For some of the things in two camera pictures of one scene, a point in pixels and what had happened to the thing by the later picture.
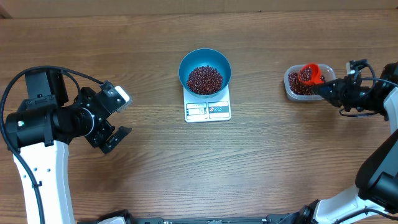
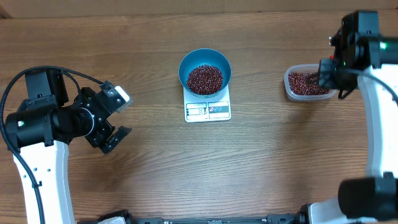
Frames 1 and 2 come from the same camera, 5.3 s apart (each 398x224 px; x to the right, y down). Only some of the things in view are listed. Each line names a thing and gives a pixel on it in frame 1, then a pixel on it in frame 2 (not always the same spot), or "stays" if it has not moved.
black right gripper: (337, 96) → (325, 81)
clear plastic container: (299, 79) stays
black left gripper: (100, 140) stays
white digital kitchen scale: (214, 109) stays
